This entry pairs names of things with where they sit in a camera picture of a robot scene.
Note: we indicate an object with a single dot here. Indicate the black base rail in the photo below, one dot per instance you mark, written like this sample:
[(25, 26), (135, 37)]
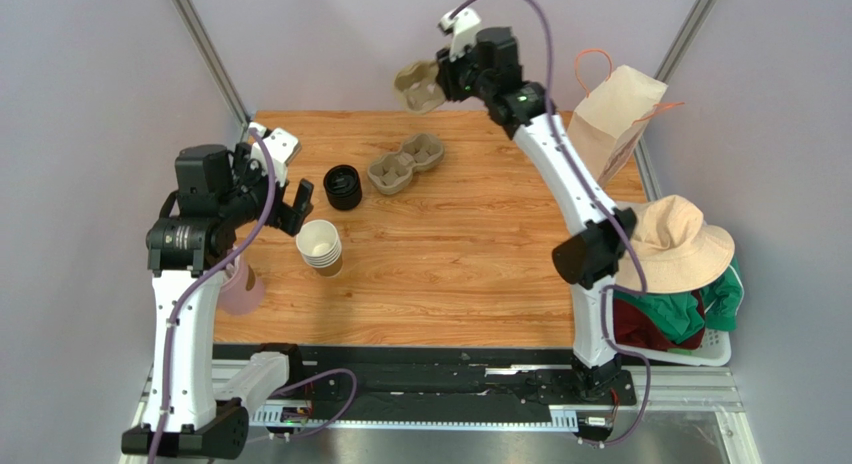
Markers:
[(431, 386)]

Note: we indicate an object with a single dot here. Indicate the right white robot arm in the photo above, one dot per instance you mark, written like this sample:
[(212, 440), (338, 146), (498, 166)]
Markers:
[(589, 259)]

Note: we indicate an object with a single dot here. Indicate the paper takeout bag orange handles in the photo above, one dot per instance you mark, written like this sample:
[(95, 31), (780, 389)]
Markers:
[(606, 125)]

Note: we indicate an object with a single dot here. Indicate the dark red garment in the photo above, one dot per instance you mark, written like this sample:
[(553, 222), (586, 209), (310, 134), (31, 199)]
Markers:
[(634, 328)]

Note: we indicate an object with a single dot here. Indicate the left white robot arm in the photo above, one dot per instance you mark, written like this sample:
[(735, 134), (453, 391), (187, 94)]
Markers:
[(193, 240)]

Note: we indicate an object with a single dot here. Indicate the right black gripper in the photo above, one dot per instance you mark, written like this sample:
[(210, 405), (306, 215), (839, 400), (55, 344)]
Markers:
[(449, 73)]

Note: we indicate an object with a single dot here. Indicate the green garment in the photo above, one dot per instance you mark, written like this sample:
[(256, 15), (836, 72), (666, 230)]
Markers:
[(676, 315)]

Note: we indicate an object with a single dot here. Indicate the beige bucket hat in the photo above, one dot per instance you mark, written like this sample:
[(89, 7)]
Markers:
[(677, 250)]

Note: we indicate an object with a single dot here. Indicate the pink cup with straws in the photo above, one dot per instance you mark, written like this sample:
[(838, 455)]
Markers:
[(243, 291)]

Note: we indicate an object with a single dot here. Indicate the aluminium frame base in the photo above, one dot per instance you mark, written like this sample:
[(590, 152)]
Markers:
[(678, 389)]

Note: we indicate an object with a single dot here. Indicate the pulp cup carrier tray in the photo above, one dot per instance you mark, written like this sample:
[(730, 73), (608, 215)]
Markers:
[(416, 87)]

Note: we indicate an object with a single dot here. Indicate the stack of black lids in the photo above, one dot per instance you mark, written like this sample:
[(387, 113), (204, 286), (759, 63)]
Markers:
[(343, 187)]

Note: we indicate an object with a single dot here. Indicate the white plastic basket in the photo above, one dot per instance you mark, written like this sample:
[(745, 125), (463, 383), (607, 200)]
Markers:
[(715, 349)]

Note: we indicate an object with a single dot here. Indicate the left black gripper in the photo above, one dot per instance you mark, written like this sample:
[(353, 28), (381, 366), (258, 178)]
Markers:
[(289, 218)]

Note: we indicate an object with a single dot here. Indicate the stack of paper cups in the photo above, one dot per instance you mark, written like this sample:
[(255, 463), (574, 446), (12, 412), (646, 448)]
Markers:
[(320, 246)]

